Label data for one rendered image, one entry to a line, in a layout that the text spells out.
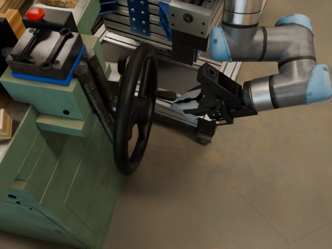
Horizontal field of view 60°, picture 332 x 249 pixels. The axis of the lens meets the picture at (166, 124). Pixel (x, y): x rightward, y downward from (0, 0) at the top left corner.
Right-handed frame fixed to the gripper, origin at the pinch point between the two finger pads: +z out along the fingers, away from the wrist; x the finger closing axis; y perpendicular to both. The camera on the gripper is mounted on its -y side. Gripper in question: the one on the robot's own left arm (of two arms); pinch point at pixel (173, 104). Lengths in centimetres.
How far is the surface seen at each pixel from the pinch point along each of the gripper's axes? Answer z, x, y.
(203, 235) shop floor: 22, -15, 72
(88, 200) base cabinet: 36.8, -20.3, 16.1
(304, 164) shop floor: -18, 29, 95
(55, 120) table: 10.4, -18.4, -22.0
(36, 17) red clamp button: 4.7, -8.0, -36.4
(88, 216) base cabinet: 40, -24, 21
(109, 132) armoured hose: 8.9, -13.4, -9.5
